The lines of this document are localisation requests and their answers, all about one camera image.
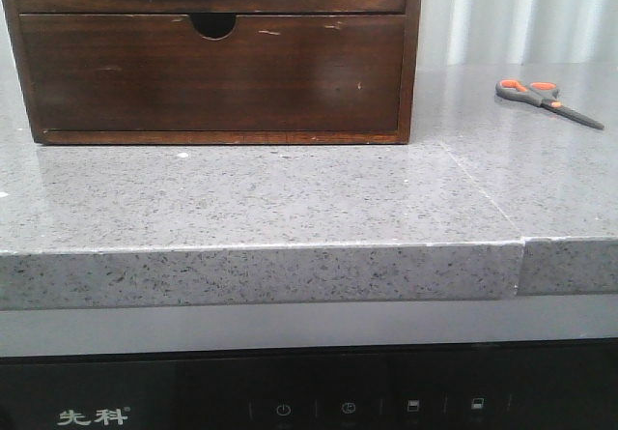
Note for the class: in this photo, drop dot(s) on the orange grey scissors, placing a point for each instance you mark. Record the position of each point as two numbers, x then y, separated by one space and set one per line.
544 95

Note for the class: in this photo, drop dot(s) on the dark wooden drawer cabinet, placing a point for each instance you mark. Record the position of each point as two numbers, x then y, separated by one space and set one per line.
216 26

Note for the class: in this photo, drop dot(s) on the black appliance control panel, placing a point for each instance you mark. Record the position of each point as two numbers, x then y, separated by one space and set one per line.
568 384

